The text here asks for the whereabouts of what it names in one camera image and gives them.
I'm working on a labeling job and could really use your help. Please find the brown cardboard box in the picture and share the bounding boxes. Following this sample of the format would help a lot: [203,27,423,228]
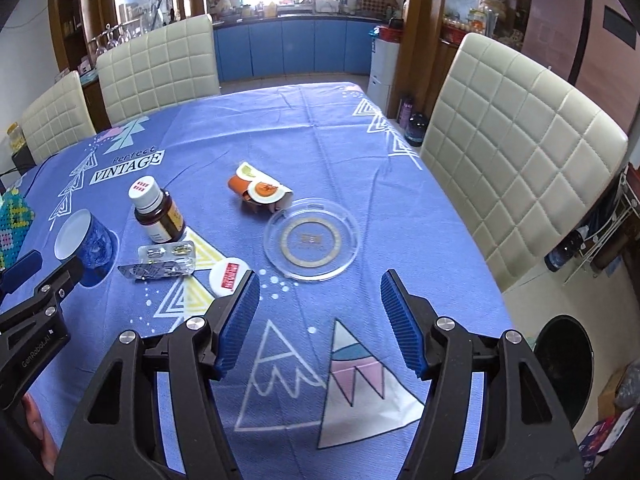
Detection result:
[597,365,640,421]

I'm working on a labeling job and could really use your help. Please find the brown medicine bottle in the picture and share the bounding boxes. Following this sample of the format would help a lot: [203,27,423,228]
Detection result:
[128,178,186,242]

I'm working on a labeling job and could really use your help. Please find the purple red printed box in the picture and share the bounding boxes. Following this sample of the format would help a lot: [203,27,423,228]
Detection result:
[577,415,631,461]

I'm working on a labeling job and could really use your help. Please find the cream quilted chair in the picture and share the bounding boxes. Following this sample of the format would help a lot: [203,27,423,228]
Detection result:
[20,71,97,163]
[96,14,221,126]
[420,32,630,293]

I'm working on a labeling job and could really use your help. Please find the blue beaded tissue box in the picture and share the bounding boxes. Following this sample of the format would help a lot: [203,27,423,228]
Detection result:
[0,187,36,271]

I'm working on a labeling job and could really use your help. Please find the black box appliance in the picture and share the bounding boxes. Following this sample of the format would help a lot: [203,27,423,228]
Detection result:
[11,147,37,171]

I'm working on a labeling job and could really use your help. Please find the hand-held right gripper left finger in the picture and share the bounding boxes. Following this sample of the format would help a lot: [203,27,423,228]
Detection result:
[54,270,262,480]

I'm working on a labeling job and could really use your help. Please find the white metal stand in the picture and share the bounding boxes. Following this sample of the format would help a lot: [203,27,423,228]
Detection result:
[575,170,636,273]

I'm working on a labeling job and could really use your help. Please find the rose brown refrigerator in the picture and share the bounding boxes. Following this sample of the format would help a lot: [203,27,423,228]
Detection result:
[520,0,640,136]

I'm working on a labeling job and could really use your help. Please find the person's left hand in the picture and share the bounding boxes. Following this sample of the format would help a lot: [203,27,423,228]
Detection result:
[22,394,57,463]

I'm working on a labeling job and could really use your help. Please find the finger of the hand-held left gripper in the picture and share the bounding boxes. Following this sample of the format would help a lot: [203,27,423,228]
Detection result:
[0,249,43,297]
[0,256,85,336]

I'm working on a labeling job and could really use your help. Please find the white water dispenser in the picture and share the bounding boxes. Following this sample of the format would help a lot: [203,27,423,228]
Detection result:
[368,25,403,106]

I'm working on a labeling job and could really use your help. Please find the row of hanging wine glasses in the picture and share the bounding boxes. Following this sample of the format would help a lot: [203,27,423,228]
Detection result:
[90,22,146,56]

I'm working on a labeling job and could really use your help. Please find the dark blue jug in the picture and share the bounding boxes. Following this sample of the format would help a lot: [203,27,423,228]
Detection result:
[406,112,429,147]
[545,232,583,273]

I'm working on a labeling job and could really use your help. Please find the blue patterned cup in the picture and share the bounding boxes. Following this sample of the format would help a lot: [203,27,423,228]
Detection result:
[54,210,119,281]

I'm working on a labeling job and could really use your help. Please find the silver foil blister pack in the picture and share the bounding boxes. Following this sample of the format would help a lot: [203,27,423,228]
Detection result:
[117,260,195,281]

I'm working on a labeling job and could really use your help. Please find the wooden display cabinet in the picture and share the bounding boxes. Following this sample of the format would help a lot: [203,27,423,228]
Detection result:
[400,0,536,81]

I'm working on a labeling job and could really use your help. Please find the white red-label bottle cap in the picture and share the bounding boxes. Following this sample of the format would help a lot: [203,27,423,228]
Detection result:
[208,258,249,297]

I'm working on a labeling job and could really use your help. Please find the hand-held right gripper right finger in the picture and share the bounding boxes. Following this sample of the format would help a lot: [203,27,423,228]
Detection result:
[380,269,586,480]

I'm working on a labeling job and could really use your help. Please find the blue printed tablecloth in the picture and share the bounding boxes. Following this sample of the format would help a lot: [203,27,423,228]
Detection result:
[0,80,516,480]

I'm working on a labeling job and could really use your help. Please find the blue kitchen cabinets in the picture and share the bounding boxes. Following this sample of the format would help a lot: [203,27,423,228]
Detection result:
[212,15,386,83]

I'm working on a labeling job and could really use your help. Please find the clear round plastic dish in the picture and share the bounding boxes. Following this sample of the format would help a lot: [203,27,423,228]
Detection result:
[263,197,361,282]

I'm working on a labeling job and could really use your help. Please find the black round trash bin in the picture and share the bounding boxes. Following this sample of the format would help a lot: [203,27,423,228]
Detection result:
[532,314,595,433]

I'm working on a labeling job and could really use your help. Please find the wooden glass-front cabinet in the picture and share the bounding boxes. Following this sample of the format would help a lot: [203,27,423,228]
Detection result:
[50,0,211,76]

